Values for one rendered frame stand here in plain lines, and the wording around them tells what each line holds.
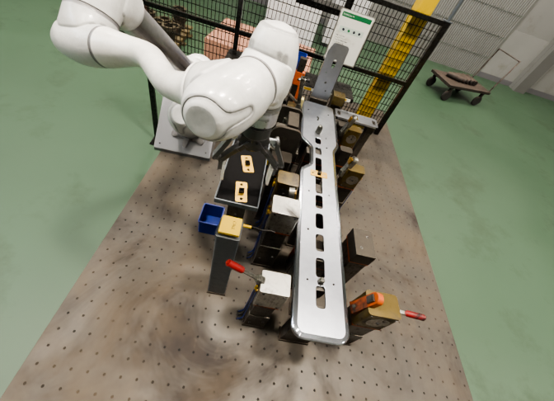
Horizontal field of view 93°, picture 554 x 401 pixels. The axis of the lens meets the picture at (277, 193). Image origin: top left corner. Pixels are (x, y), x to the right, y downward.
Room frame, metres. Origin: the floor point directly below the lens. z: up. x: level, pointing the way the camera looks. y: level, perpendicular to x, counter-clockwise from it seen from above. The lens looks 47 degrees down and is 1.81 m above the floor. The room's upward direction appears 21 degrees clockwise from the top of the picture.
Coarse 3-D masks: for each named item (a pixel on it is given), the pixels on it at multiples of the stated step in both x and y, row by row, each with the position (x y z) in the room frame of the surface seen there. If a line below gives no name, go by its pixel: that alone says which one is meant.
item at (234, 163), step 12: (240, 156) 0.70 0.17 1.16; (252, 156) 0.73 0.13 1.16; (264, 156) 0.75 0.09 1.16; (228, 168) 0.63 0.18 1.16; (240, 168) 0.65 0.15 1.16; (264, 168) 0.69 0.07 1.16; (228, 180) 0.58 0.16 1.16; (240, 180) 0.59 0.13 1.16; (252, 180) 0.61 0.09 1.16; (228, 192) 0.53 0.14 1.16; (252, 192) 0.56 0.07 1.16; (252, 204) 0.52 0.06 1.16
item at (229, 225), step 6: (228, 216) 0.44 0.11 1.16; (222, 222) 0.42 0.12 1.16; (228, 222) 0.42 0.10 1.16; (234, 222) 0.43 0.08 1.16; (240, 222) 0.44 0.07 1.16; (222, 228) 0.40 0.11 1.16; (228, 228) 0.41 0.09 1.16; (234, 228) 0.41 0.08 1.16; (240, 228) 0.42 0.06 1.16; (228, 234) 0.39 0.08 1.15; (234, 234) 0.39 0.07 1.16
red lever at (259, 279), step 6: (228, 264) 0.32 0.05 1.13; (234, 264) 0.32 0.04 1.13; (234, 270) 0.32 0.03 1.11; (240, 270) 0.32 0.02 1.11; (246, 270) 0.34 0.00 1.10; (252, 276) 0.33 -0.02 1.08; (258, 276) 0.34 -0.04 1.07; (264, 276) 0.35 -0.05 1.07; (258, 282) 0.33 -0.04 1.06; (264, 282) 0.34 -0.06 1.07
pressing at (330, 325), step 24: (312, 120) 1.39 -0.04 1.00; (312, 144) 1.17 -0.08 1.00; (336, 144) 1.25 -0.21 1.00; (312, 168) 0.98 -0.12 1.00; (312, 192) 0.83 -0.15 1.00; (336, 192) 0.89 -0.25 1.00; (312, 216) 0.70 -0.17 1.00; (336, 216) 0.75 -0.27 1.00; (312, 240) 0.59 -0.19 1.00; (336, 240) 0.63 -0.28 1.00; (312, 264) 0.49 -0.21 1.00; (336, 264) 0.53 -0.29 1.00; (312, 288) 0.41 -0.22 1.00; (336, 288) 0.44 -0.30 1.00; (312, 312) 0.33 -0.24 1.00; (336, 312) 0.36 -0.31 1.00; (312, 336) 0.27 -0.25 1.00; (336, 336) 0.29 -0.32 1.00
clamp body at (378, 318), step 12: (384, 300) 0.42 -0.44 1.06; (396, 300) 0.44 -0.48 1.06; (348, 312) 0.42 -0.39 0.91; (360, 312) 0.38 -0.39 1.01; (372, 312) 0.37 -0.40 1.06; (384, 312) 0.39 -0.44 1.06; (396, 312) 0.40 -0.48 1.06; (360, 324) 0.37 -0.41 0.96; (372, 324) 0.37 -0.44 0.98; (384, 324) 0.38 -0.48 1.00; (360, 336) 0.38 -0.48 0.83
